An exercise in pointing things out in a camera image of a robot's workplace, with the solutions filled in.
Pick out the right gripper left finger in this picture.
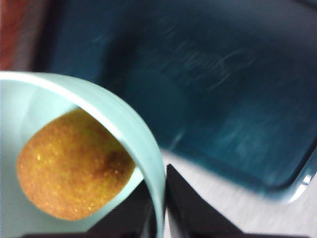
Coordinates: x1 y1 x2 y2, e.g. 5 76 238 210
22 173 156 238

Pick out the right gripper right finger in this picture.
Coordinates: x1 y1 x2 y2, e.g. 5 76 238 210
165 163 248 238

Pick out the yellow-brown round fruit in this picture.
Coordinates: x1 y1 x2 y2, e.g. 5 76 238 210
16 108 136 221

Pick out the teal ribbed bowl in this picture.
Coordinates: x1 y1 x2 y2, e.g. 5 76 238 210
0 71 166 238

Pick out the dark green rectangular tray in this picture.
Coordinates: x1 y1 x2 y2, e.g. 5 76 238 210
37 0 317 206

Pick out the brown wicker basket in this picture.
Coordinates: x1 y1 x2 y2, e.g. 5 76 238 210
0 0 33 72

